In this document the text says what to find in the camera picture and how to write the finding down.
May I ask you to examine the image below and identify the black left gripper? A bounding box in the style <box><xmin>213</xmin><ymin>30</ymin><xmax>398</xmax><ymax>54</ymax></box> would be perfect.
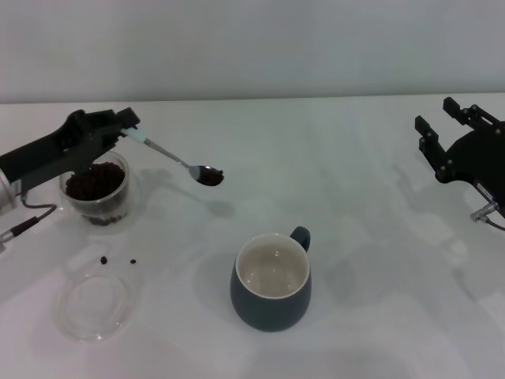
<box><xmin>0</xmin><ymin>106</ymin><xmax>142</xmax><ymax>191</ymax></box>

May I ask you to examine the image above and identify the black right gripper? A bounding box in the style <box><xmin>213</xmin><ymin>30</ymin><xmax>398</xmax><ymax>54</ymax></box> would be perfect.
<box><xmin>414</xmin><ymin>96</ymin><xmax>505</xmax><ymax>220</ymax></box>

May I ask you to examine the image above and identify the blue-handled metal spoon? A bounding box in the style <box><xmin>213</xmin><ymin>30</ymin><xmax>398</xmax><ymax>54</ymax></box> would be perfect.
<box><xmin>120</xmin><ymin>126</ymin><xmax>226</xmax><ymax>187</ymax></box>

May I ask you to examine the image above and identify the small scooped coffee beans portion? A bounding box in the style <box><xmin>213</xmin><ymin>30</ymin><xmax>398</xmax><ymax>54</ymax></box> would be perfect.
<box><xmin>195</xmin><ymin>168</ymin><xmax>226</xmax><ymax>186</ymax></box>

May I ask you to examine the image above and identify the dark blue ceramic mug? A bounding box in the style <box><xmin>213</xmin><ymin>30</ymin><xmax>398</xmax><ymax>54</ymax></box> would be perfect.
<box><xmin>230</xmin><ymin>225</ymin><xmax>312</xmax><ymax>333</ymax></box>

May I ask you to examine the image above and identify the coffee beans pile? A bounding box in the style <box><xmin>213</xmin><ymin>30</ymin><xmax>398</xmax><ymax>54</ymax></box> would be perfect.
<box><xmin>65</xmin><ymin>161</ymin><xmax>126</xmax><ymax>201</ymax></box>

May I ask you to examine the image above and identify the double-walled clear glass cup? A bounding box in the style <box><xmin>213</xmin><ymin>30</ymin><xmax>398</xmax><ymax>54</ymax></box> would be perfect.
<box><xmin>57</xmin><ymin>148</ymin><xmax>148</xmax><ymax>235</ymax></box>

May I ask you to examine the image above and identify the clear glass saucer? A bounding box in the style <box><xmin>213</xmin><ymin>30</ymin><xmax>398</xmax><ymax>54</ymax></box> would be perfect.
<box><xmin>57</xmin><ymin>271</ymin><xmax>138</xmax><ymax>344</ymax></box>

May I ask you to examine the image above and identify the right gripper cable with plug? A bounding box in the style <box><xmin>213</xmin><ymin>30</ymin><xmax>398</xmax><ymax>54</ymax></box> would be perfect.
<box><xmin>469</xmin><ymin>198</ymin><xmax>505</xmax><ymax>231</ymax></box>

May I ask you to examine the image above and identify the gripper cable with plug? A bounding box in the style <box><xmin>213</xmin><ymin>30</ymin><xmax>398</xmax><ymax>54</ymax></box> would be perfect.
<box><xmin>0</xmin><ymin>189</ymin><xmax>58</xmax><ymax>254</ymax></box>
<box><xmin>469</xmin><ymin>198</ymin><xmax>505</xmax><ymax>231</ymax></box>

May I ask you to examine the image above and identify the left gripper cable with plug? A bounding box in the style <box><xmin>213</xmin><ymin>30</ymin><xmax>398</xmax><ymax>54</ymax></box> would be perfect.
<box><xmin>0</xmin><ymin>189</ymin><xmax>58</xmax><ymax>254</ymax></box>

